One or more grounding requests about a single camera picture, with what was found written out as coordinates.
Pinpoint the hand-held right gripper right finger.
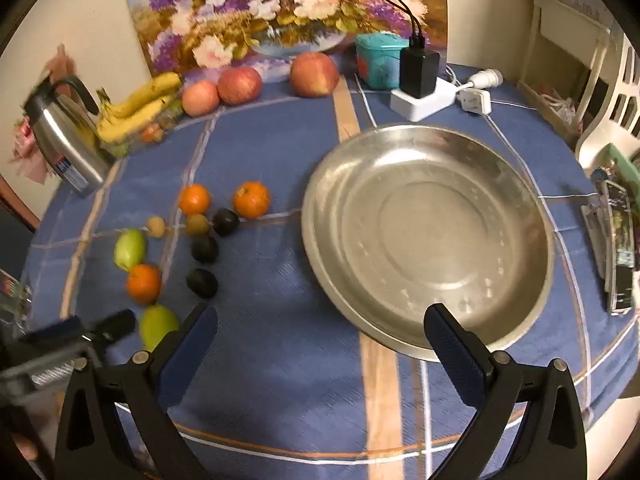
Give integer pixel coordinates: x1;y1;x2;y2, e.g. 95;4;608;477
422;302;588;480

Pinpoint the clear plastic package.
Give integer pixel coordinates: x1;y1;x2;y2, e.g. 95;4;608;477
0;269;32;333

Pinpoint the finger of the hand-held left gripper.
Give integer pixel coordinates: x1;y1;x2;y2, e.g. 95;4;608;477
29;316;84;344
92;309;137;347

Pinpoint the teal tin box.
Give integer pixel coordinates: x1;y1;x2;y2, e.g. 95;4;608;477
355;33;410;92

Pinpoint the white phone stand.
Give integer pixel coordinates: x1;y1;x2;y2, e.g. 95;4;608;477
582;202;608;281

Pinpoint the green pear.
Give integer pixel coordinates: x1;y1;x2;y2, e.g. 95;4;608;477
139;305;180;352
113;229;147;272

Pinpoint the white square plug adapter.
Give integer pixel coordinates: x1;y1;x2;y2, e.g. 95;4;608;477
459;87;492;114

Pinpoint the stainless steel basin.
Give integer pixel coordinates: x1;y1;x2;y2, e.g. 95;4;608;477
301;124;556;361

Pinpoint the bunch of yellow bananas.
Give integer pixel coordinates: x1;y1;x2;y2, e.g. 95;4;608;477
96;72;182;145

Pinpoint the mint green tray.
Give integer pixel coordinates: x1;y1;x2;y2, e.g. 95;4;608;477
592;142;640;181

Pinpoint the white power cable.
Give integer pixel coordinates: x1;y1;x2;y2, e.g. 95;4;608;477
444;64;473;92

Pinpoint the white power strip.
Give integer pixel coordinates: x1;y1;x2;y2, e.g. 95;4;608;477
390;76;459;122

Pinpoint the white wooden shelf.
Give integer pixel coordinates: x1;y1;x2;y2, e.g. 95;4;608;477
517;0;613;136

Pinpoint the medium red apple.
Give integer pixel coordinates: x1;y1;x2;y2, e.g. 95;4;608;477
217;66;263;106

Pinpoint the smartphone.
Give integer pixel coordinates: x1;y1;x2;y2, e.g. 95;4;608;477
597;180;638;316

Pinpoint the white round plug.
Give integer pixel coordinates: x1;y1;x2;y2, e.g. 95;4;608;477
467;68;504;88

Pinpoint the blue plaid tablecloth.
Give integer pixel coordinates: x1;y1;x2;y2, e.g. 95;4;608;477
22;62;640;480

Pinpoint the floral painting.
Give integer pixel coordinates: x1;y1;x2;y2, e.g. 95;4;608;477
122;0;447;83

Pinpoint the black charger adapter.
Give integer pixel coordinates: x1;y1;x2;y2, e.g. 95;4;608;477
398;46;441;100

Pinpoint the large red apple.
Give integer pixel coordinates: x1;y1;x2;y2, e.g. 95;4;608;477
290;52;341;98

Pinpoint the black charger cable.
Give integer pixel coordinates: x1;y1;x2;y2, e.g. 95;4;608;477
365;0;446;50

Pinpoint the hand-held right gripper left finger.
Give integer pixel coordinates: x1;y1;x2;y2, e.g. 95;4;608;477
55;302;219;480

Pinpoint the dark purple plum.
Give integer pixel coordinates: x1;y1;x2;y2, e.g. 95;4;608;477
212;207;240;237
191;235;220;264
186;268;219;300

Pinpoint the small red apple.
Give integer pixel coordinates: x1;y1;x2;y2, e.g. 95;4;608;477
181;80;221;117

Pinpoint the orange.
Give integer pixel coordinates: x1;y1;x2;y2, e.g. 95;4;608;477
178;183;212;216
233;181;272;219
125;264;163;305

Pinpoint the white plastic bag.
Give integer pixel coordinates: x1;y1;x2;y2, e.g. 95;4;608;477
537;85;576;121

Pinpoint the stainless steel kettle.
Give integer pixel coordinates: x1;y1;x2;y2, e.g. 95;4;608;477
22;76;117;197

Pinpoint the clear bag of small produce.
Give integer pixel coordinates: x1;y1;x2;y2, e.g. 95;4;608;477
102;97;185;158

